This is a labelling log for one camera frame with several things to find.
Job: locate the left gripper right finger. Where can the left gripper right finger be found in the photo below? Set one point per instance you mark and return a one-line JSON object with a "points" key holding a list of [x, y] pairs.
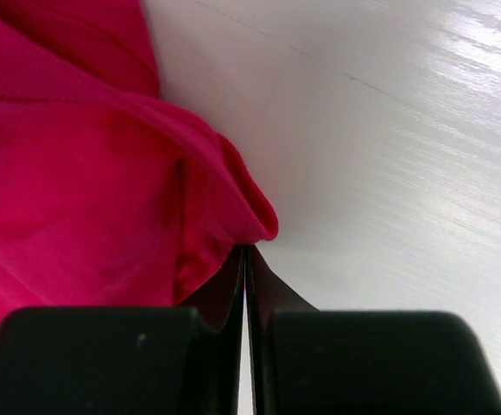
{"points": [[310, 361]]}

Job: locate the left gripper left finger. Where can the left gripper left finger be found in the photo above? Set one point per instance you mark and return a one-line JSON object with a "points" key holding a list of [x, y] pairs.
{"points": [[128, 360]]}

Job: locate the magenta t shirt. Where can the magenta t shirt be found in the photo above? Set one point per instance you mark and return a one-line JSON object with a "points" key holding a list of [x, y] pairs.
{"points": [[109, 195]]}

